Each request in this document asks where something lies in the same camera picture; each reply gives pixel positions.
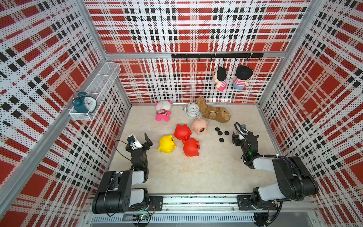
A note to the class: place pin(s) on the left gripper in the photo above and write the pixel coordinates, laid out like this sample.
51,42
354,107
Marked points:
146,146

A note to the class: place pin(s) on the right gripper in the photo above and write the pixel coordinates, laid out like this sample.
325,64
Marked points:
236,139

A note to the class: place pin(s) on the yellow piggy bank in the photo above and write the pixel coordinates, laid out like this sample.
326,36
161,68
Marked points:
167,144

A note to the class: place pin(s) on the red piggy bank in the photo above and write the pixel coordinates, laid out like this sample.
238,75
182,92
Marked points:
191,147
182,132

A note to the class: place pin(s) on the pink piggy bank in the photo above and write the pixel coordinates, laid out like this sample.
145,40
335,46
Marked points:
200,125

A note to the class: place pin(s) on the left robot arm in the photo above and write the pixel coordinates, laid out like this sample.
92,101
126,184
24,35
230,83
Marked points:
115,193

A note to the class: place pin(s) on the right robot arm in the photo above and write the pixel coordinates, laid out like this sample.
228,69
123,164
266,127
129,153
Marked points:
294,181

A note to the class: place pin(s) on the brown teddy bear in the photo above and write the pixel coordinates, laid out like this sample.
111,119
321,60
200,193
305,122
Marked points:
219,114

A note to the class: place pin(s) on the pink white plush pig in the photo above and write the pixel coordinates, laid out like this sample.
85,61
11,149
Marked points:
163,110

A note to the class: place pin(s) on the hanging doll blue pants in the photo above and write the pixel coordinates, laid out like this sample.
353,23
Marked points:
243,73

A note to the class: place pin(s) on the white alarm clock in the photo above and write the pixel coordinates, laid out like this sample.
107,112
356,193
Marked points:
192,110

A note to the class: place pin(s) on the hanging doll pink outfit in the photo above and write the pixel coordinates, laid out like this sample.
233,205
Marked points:
219,78

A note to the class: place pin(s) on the green circuit board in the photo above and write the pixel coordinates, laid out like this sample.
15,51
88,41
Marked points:
136,217

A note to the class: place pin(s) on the teal alarm clock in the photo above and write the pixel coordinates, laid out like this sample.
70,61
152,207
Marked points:
84,103

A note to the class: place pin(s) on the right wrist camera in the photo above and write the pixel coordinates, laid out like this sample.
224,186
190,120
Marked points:
243,131

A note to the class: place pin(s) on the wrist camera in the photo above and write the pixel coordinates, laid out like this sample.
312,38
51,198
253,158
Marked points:
243,131
133,142

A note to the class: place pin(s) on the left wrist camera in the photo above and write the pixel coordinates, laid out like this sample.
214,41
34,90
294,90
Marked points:
133,142

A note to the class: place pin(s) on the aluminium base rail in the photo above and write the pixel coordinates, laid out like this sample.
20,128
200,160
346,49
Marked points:
178,210

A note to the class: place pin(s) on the white wire shelf basket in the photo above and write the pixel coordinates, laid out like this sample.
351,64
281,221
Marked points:
98,88

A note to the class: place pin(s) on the black hook rail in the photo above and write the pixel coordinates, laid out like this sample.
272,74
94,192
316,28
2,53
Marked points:
218,56

